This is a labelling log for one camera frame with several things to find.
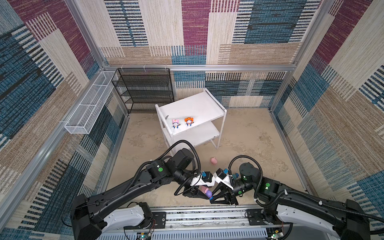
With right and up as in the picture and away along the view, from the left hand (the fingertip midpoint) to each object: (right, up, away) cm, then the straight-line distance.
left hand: (208, 189), depth 63 cm
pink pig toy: (+6, +5, +29) cm, 30 cm away
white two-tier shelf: (+1, +32, +10) cm, 33 cm away
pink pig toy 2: (-2, +1, -2) cm, 2 cm away
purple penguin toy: (0, -1, -2) cm, 2 cm away
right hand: (+2, -6, 0) cm, 6 cm away
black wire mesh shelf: (-43, +52, +46) cm, 82 cm away
